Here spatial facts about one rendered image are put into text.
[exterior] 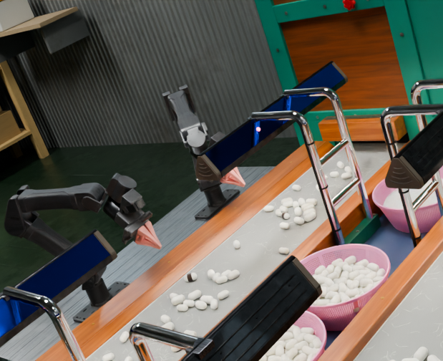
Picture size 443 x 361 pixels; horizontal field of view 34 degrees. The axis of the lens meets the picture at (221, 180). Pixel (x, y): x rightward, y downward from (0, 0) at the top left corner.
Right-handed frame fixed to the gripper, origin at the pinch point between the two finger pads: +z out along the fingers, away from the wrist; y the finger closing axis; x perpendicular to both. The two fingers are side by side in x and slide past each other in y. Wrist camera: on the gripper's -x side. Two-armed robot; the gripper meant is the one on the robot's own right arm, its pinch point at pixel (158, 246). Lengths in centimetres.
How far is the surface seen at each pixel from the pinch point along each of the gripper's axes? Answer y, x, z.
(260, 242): 22.8, -1.2, 19.3
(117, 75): 238, 222, -224
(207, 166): 6.0, -33.1, 4.3
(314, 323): -7, -28, 49
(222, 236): 22.2, 7.3, 7.6
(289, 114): 28, -43, 11
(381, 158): 75, -8, 27
